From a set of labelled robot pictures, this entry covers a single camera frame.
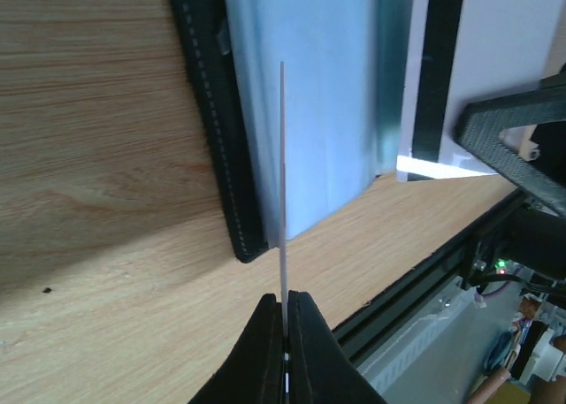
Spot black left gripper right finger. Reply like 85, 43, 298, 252
287, 291, 385, 404

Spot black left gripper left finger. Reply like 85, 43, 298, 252
189, 293, 284, 404

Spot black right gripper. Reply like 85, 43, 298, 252
454, 74, 566, 280

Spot white slotted cable duct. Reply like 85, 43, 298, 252
358, 278, 521, 404

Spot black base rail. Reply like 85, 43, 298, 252
333, 190, 526, 367

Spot black leather card holder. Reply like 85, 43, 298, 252
169, 0, 412, 263

